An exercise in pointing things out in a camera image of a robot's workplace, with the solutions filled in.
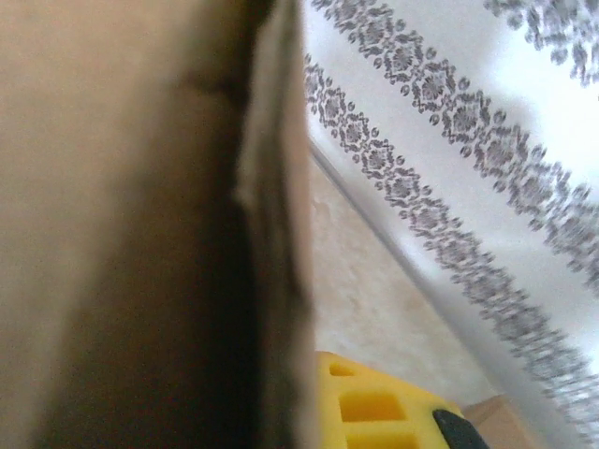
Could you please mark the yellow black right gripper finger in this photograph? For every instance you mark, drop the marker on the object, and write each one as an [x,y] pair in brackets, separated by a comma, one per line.
[327,411]

